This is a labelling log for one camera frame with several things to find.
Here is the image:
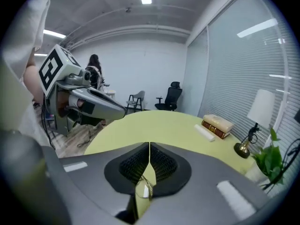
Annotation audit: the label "black desk lamp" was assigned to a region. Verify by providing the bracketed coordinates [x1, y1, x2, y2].
[260, 108, 300, 194]

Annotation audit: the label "round yellow-green table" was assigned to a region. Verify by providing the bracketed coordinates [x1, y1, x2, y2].
[83, 110, 257, 220]

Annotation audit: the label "black office chair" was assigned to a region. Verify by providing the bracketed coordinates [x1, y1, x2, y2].
[154, 81, 183, 112]

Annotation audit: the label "grey chair with dark legs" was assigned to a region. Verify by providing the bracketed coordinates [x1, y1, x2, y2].
[126, 90, 146, 114]

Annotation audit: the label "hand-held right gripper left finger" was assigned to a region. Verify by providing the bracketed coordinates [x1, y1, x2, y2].
[43, 142, 150, 225]

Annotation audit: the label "person's left hand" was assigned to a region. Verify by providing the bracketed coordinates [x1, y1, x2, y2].
[58, 92, 84, 113]

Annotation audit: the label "grey camera on left gripper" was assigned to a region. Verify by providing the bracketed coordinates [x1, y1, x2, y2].
[64, 68, 92, 87]

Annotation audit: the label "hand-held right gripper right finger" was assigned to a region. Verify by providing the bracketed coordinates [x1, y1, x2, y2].
[132, 142, 270, 225]

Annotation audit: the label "person's left forearm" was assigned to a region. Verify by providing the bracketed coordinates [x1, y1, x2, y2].
[23, 55, 45, 105]

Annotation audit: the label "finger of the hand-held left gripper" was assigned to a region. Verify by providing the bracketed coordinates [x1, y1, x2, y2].
[88, 87, 123, 106]
[69, 88, 127, 121]

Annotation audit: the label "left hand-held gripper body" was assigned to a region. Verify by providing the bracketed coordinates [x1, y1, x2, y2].
[38, 44, 82, 137]

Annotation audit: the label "person's white shirt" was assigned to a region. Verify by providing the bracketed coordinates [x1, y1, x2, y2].
[1, 0, 56, 150]

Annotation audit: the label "eyeglasses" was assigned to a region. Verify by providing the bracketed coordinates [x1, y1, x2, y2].
[135, 174, 155, 199]

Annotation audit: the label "brown hardcover book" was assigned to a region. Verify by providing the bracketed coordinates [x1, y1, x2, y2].
[201, 120, 232, 140]

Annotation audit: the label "white ceiling pipes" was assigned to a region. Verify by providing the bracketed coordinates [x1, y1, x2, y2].
[60, 24, 192, 52]

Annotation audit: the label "white shade table lamp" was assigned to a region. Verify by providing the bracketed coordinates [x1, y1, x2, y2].
[233, 89, 276, 159]

